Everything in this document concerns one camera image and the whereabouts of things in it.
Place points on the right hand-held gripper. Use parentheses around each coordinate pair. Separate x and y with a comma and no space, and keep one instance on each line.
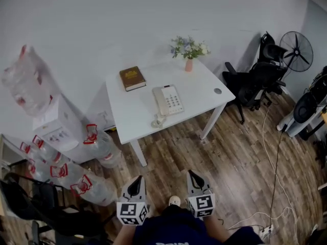
(203,204)

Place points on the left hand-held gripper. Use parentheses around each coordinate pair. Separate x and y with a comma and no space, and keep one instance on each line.
(131,209)

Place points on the beige desk telephone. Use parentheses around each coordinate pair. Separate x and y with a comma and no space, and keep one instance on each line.
(169,99)

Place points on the person's right forearm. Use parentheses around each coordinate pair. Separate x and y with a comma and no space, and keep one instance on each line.
(217,228)

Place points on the person's left forearm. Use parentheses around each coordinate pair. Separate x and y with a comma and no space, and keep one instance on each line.
(127,235)

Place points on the white desk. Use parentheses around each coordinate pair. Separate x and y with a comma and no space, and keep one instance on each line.
(196,96)

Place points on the person's white shoe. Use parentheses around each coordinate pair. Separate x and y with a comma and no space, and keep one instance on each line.
(174,200)

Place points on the pile of clear water jugs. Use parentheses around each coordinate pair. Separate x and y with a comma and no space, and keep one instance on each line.
(94,190)

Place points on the person's dark blue shirt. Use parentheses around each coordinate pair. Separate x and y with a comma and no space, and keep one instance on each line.
(178,228)

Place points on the white power strip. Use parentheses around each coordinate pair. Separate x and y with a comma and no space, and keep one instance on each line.
(267,230)

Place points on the white water dispenser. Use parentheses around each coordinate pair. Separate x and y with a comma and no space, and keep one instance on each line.
(64,126)

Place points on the black mesh chair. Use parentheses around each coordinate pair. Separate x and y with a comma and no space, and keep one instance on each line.
(38,208)

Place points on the brown hardcover book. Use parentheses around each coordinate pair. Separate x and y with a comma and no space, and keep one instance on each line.
(132,77)

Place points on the pink vase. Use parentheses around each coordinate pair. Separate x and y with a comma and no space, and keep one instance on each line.
(188,65)

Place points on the black office chair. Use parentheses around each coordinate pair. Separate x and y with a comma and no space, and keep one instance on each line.
(258,80)

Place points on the black and white machine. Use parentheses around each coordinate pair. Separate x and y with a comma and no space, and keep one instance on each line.
(304,108)

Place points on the white side table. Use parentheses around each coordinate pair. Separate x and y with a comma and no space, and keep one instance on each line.
(10,147)

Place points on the white and blue flower bouquet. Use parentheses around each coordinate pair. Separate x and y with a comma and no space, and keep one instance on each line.
(190,47)

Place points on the clear dispenser water bottle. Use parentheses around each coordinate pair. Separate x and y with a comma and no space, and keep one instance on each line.
(28,85)

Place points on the black standing fan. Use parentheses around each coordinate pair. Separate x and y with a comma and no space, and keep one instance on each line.
(297,51)

